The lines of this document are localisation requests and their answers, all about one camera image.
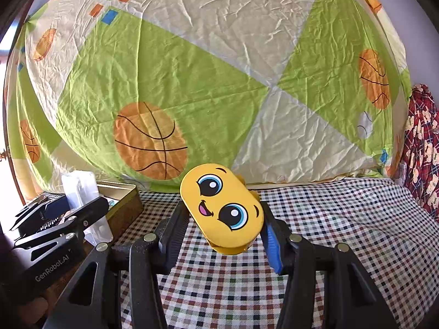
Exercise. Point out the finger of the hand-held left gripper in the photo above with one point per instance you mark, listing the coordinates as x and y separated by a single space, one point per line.
51 207
91 210

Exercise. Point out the red bear print blanket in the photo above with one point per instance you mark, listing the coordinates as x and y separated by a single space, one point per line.
423 144

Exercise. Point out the yellow smiley face block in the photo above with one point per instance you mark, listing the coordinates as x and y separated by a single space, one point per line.
219 205

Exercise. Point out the clear plastic box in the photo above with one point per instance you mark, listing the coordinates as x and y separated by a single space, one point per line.
80 188

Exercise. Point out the gold metal tin box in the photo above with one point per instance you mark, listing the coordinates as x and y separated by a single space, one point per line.
127 205

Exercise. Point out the person's left hand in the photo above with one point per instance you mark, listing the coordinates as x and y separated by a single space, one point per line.
34 310

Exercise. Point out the basketball print bed sheet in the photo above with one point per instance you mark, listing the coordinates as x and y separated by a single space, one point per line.
205 75

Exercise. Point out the checkered tablecloth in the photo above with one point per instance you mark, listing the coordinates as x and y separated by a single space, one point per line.
343 219

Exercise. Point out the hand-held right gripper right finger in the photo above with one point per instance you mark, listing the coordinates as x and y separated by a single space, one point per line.
272 250

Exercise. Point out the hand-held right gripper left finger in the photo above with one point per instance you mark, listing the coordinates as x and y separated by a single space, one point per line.
175 236

